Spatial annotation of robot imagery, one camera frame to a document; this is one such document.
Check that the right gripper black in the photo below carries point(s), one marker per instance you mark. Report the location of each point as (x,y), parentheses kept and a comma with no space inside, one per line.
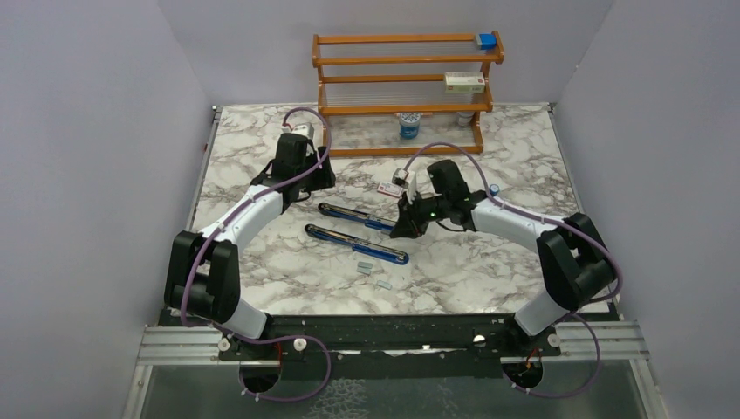
(407,224)

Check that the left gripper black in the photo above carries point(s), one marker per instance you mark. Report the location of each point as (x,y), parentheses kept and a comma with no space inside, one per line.
(324,178)

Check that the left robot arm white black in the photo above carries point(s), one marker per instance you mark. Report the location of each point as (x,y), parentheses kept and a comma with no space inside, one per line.
(203,271)

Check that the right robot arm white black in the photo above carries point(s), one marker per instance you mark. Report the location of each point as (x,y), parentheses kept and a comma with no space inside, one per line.
(571,254)

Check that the blue white cup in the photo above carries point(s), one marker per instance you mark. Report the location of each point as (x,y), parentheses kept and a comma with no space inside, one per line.
(409,125)

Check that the orange wooden shelf rack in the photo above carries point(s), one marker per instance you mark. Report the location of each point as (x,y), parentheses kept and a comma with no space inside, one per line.
(365,81)

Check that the white small jar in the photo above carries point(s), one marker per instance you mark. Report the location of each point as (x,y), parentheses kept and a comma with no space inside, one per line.
(464,119)

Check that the white green carton box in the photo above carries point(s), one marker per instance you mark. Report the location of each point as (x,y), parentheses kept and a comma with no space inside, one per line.
(464,82)

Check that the blue box on top shelf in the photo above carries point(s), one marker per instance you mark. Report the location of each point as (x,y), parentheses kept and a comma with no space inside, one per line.
(486,41)

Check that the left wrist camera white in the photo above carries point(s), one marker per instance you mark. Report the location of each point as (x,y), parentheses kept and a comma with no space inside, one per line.
(305,129)

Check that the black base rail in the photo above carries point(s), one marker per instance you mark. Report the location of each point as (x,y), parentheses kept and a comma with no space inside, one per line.
(314,347)

